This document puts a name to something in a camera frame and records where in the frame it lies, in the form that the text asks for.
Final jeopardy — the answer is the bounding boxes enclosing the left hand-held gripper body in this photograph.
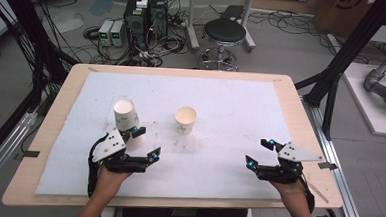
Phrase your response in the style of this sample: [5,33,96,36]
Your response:
[90,126,152,175]

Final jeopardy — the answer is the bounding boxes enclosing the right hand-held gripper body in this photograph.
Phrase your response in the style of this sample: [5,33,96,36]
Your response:
[252,140,327,187]

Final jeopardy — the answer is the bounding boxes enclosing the stack of white paper cups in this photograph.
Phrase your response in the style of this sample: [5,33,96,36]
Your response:
[111,98,147,152]

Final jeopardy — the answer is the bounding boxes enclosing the printed white paper cup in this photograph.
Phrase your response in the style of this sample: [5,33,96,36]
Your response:
[173,105,199,137]

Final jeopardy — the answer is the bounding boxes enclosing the person's left hand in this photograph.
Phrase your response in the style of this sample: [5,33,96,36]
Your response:
[94,165,134,200]

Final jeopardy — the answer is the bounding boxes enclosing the person's right hand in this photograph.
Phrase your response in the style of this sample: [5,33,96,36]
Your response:
[268,178,307,205]

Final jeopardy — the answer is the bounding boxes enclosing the light wooden table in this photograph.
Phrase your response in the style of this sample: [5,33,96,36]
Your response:
[1,59,351,217]

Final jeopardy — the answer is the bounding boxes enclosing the black tape piece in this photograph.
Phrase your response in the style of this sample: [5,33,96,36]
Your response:
[13,149,42,164]
[317,160,339,171]

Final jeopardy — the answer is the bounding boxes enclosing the white table leg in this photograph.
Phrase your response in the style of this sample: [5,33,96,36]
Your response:
[98,205,118,217]

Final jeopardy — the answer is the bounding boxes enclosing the white table mat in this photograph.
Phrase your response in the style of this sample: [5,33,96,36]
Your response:
[34,69,297,209]

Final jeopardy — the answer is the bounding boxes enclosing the white floor board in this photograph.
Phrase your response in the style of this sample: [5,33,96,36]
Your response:
[339,61,386,138]

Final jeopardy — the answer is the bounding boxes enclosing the grey power supply unit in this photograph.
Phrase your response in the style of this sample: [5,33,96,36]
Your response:
[109,19,129,49]
[97,18,116,47]

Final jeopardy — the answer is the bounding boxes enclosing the black computer tower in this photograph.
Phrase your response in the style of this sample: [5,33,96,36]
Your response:
[121,0,152,52]
[147,0,171,39]

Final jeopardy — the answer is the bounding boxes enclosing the white stand leg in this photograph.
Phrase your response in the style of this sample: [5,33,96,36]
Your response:
[238,0,259,54]
[183,0,203,53]

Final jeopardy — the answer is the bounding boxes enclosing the black round stool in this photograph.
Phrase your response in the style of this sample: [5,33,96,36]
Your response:
[197,17,249,73]

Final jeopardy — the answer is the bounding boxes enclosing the black flat pad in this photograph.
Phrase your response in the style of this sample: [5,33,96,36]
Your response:
[220,4,245,22]

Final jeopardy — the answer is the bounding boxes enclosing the cardboard box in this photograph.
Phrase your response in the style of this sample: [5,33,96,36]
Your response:
[311,0,386,40]

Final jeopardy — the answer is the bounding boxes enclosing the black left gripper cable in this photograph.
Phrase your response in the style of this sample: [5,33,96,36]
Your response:
[85,134,109,199]

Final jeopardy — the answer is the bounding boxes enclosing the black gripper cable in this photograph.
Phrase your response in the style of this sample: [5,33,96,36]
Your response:
[299,175,318,215]
[85,134,109,199]

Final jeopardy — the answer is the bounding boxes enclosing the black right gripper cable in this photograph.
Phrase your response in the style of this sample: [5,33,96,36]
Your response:
[299,175,318,215]

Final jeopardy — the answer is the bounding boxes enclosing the aluminium floor rail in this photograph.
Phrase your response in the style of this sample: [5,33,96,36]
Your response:
[296,97,376,217]
[0,109,39,204]

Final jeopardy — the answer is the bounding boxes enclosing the tangle of floor cables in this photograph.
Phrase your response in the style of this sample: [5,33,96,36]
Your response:
[81,2,194,70]

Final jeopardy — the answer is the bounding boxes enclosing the black metal frame post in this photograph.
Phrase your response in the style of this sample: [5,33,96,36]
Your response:
[292,0,386,144]

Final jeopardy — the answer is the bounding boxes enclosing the black metal frame with cables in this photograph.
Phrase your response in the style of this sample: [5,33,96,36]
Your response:
[0,0,85,180]

